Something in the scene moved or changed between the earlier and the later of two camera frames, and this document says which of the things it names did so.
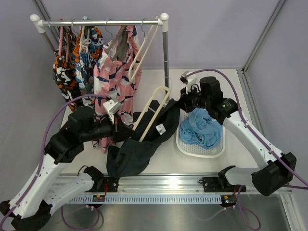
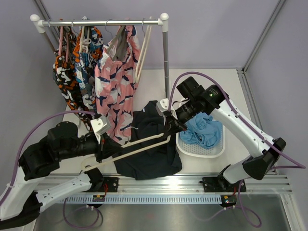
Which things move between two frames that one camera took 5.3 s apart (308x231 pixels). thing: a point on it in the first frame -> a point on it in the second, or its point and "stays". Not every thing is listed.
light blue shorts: x=199 y=128 stays
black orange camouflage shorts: x=63 y=67 stays
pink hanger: x=60 y=38 stays
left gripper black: x=121 y=131 -> x=108 y=147
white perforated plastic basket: x=191 y=149 stays
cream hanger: x=156 y=115 -> x=156 y=143
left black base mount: x=112 y=184 stays
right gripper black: x=185 y=100 -> x=173 y=125
